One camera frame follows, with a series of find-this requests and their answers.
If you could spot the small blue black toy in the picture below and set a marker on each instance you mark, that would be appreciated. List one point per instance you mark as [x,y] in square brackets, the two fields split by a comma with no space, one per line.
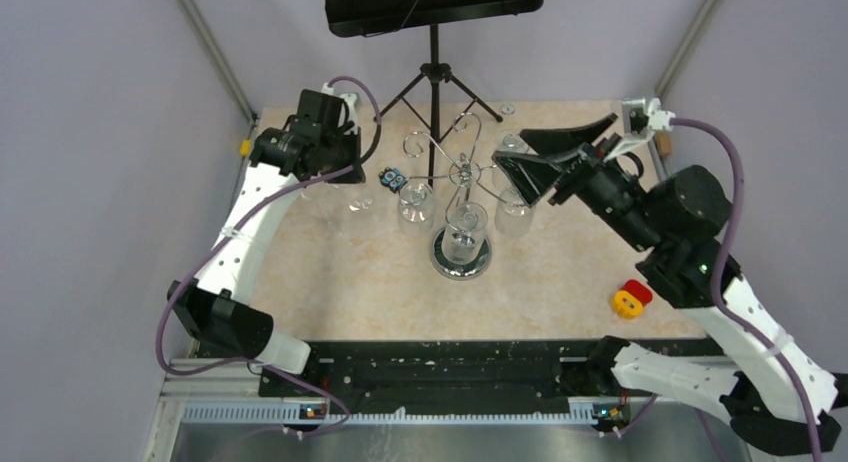
[392,179]

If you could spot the ribbed wine glass right-front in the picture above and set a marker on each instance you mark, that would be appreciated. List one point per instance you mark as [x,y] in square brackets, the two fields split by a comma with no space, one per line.
[513,216]

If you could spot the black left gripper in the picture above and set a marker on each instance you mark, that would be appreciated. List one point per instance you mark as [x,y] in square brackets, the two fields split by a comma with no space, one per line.
[353,175]

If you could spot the ribbed wine glass left-front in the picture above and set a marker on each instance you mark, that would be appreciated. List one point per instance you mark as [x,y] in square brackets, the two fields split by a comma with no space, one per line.
[416,208]

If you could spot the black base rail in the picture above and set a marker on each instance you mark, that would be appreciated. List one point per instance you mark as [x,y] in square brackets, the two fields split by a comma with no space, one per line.
[348,384]

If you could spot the clear wine glass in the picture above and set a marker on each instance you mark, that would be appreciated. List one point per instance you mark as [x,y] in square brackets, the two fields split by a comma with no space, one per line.
[322,202]
[360,198]

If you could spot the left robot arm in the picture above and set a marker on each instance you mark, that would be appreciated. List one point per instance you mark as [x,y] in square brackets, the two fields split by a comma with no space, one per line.
[214,305]

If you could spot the yellow red toy block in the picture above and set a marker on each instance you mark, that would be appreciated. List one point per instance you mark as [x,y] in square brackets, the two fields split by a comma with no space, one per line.
[631,299]

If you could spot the clear wine glass back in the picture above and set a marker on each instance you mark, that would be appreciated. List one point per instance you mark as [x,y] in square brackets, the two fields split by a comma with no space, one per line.
[360,198]

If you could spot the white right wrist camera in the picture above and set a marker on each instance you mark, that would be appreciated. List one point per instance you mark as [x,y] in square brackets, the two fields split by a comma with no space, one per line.
[643,118]

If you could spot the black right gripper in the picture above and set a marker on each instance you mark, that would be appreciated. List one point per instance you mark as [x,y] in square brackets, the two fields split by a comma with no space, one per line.
[531,175]

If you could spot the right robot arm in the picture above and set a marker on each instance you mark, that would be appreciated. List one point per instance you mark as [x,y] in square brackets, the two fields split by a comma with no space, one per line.
[774,397]

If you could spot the ribbed wine glass upper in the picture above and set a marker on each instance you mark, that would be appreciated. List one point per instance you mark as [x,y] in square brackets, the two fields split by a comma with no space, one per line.
[510,145]

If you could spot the black music stand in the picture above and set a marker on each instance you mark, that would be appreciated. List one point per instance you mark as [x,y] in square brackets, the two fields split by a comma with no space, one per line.
[372,18]

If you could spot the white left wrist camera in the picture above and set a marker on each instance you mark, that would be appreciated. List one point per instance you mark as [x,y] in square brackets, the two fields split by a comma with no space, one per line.
[348,116]

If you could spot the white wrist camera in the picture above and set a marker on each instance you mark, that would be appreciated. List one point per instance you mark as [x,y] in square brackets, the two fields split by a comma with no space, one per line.
[643,118]
[348,116]

